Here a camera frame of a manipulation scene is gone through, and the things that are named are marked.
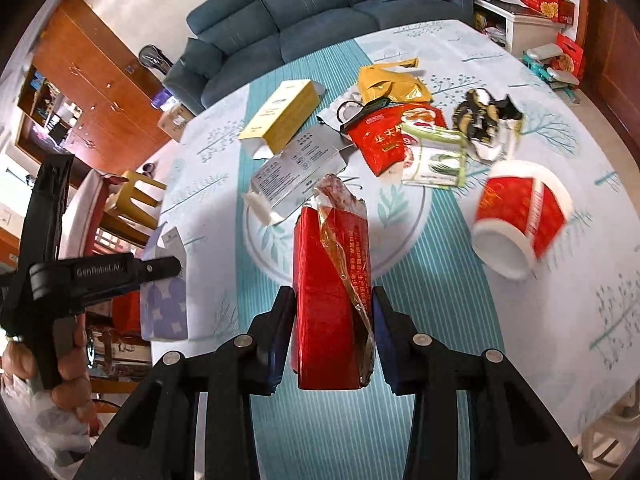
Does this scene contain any teal toy ride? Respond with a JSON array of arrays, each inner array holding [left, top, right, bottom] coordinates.
[[522, 42, 583, 101]]

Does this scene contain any red gift bag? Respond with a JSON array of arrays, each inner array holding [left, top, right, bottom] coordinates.
[[552, 34, 585, 81]]

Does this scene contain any red orange bag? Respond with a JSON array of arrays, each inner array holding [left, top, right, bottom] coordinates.
[[112, 290, 143, 336]]

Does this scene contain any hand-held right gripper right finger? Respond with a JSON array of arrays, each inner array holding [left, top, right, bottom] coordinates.
[[372, 285, 586, 480]]

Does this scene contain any printed teal white tablecloth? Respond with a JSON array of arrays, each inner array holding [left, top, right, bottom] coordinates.
[[142, 19, 640, 480]]

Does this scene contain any round wooden dining table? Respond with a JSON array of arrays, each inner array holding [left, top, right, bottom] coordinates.
[[55, 167, 126, 261]]

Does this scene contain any yellow carton box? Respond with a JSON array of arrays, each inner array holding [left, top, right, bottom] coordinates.
[[237, 80, 326, 155]]

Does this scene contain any yellow plastic stool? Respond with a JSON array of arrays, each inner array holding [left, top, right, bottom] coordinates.
[[107, 169, 168, 223]]

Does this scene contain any wooden cabinet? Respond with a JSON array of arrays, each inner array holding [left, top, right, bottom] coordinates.
[[15, 0, 193, 176]]

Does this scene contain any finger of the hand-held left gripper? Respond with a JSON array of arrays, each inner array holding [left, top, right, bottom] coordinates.
[[135, 256, 182, 282]]

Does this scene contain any white plastic bag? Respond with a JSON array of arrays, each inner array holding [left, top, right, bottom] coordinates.
[[0, 375, 93, 468]]

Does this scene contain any lilac patterned white carton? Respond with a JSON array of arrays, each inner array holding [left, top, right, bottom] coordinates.
[[140, 227, 190, 342]]

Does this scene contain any red carton box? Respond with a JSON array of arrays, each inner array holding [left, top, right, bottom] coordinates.
[[290, 174, 376, 391]]

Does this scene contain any cardboard box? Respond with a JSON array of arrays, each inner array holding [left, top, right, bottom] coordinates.
[[157, 102, 196, 143]]

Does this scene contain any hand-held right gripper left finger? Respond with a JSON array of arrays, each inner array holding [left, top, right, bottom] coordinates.
[[75, 285, 296, 480]]

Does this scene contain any yellow foil packet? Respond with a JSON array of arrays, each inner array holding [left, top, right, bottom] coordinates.
[[357, 59, 430, 106]]

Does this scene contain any brown wooden door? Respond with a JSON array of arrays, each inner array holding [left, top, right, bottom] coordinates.
[[580, 0, 640, 161]]

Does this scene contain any black standing fan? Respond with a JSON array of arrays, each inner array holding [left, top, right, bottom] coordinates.
[[139, 44, 173, 73]]

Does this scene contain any white coconut print packet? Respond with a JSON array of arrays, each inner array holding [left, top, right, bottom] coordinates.
[[315, 92, 391, 133]]

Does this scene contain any grey white carton box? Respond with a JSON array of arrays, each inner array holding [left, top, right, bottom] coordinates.
[[242, 127, 356, 226]]

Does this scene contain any green white snack packet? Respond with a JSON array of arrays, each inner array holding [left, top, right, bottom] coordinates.
[[400, 122, 471, 190]]

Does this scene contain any dark blue sofa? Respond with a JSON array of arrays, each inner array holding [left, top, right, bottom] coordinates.
[[162, 0, 476, 111]]

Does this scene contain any person's left hand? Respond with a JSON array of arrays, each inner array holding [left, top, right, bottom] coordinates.
[[0, 330, 93, 423]]

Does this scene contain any red gift box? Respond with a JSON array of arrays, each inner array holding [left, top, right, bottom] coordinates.
[[519, 0, 576, 25]]

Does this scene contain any red white paper cup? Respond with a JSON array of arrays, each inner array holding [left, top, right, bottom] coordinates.
[[472, 160, 573, 281]]

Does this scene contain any white side cabinet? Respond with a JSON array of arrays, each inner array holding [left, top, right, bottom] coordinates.
[[472, 0, 561, 56]]

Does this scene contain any black gold wrapper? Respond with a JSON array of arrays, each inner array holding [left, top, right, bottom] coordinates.
[[452, 87, 526, 163]]

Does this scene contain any red snack packet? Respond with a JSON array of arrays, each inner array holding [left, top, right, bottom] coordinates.
[[347, 104, 448, 177]]

